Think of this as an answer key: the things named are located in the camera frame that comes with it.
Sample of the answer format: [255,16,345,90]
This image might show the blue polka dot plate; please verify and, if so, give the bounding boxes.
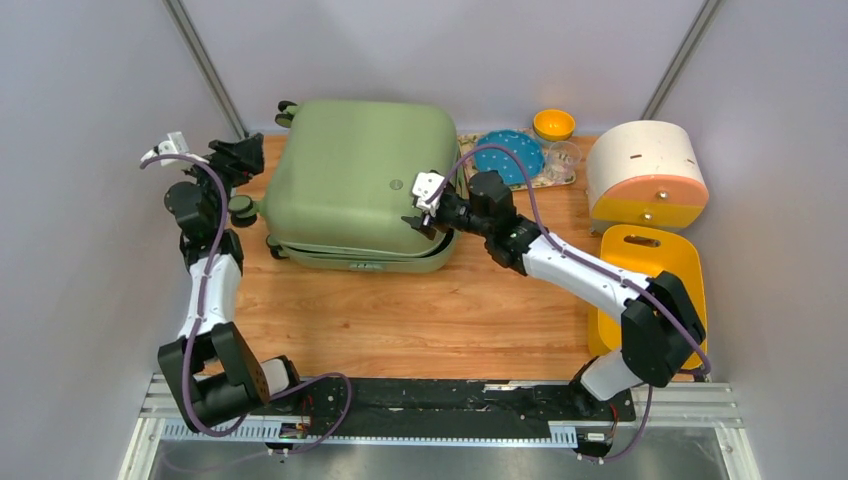
[474,130,545,187]

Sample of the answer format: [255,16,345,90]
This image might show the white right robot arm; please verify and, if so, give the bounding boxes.
[404,171,707,419]

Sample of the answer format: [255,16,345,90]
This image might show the floral placemat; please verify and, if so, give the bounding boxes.
[458,129,564,190]

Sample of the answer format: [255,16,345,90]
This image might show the small yellow bowl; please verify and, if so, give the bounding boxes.
[532,109,577,142]

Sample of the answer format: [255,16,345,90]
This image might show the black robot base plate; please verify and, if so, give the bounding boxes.
[260,378,636,440]

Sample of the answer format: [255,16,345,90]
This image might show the white and orange drawer cabinet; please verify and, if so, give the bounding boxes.
[586,120,709,233]

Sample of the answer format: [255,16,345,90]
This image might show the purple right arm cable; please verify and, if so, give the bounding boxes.
[430,143,713,463]

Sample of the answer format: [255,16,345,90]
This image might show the yellow plastic basin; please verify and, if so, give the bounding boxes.
[587,224,709,356]

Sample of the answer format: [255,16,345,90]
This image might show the clear drinking glass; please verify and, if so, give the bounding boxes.
[546,141,582,185]

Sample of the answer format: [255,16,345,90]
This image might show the aluminium frame rail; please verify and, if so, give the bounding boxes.
[117,374,760,479]

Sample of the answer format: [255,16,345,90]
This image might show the green hard-shell suitcase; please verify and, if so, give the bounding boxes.
[229,99,460,273]

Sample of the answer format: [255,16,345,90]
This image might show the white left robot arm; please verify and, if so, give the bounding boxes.
[141,132,306,437]

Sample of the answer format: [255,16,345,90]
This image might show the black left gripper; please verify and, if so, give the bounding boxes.
[177,134,263,230]

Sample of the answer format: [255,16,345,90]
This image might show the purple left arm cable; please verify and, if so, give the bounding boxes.
[139,152,354,458]

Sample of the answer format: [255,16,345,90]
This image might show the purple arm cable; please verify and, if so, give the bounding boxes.
[139,152,354,458]
[430,143,713,463]

